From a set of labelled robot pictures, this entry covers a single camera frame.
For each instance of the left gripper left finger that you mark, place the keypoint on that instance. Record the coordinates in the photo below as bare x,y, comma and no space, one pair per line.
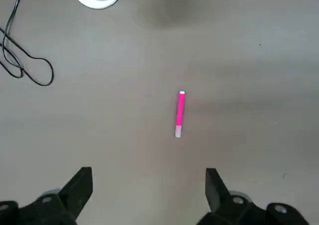
62,205

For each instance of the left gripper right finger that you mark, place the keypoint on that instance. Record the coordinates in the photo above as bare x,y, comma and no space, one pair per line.
224,210

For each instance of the pink marker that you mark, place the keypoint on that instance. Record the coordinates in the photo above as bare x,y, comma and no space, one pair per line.
181,110

